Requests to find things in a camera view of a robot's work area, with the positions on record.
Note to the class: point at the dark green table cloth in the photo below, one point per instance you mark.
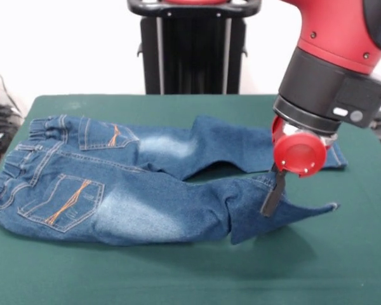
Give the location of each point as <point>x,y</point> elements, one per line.
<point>209,279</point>

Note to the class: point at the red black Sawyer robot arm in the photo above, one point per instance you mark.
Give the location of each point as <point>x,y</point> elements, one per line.
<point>336,63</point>

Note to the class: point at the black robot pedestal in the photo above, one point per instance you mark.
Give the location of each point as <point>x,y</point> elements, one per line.
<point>193,54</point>

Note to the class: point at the blue denim jeans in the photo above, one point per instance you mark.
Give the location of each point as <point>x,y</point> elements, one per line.
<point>130,206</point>

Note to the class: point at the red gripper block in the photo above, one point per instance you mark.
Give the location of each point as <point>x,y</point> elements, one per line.
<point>298,155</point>

